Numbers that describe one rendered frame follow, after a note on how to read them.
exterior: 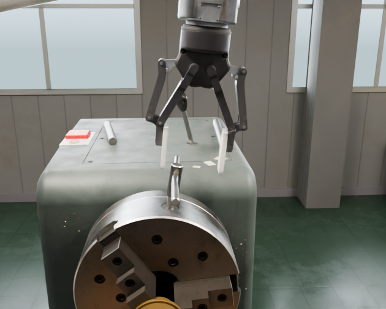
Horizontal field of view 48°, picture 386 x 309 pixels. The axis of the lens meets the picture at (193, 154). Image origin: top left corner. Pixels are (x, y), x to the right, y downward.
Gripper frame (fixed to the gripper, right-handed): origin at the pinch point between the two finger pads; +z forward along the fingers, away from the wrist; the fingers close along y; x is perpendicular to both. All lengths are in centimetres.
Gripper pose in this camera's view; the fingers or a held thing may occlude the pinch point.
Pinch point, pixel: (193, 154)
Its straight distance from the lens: 70.0
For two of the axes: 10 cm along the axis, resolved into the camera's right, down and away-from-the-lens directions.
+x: -0.2, -3.0, 9.5
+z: -1.0, 9.5, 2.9
